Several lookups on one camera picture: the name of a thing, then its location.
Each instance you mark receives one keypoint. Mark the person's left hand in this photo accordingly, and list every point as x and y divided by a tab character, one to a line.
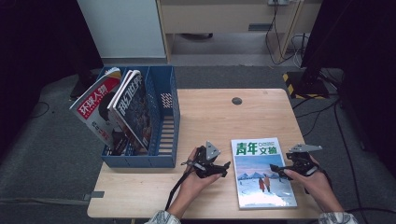
196	186

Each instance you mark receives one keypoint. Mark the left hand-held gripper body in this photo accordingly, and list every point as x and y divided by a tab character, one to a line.
205	163

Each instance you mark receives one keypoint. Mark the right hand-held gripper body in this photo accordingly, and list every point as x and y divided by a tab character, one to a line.
303	165

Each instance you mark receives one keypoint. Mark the beige wooden desk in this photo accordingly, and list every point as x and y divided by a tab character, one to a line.
218	17

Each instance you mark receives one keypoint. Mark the snow scene magazine green title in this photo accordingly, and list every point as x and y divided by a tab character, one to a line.
264	193

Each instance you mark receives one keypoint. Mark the person's right hand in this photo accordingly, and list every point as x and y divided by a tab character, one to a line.
314	189

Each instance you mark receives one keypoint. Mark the blue plastic file rack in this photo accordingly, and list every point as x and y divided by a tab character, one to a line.
155	161

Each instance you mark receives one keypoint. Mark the grey round table grommet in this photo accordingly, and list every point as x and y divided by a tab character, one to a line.
237	100

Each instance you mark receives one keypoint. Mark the portrait magazine with red label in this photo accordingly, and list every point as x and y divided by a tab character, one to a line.
93	102

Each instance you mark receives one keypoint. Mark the black stand with striped base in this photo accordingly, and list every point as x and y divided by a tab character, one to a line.
79	90
308	85

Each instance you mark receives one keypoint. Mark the dark blue illustrated magazine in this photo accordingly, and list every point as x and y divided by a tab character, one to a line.
134	112

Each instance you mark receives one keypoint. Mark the grey tape piece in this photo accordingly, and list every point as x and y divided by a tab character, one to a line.
93	195

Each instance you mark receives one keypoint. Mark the white cabinet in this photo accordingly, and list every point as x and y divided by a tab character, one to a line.
124	28

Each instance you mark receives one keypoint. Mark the dark curtain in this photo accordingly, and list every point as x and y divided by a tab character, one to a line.
367	62

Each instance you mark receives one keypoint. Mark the red-brown planet cover magazine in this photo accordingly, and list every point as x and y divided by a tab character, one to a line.
123	91

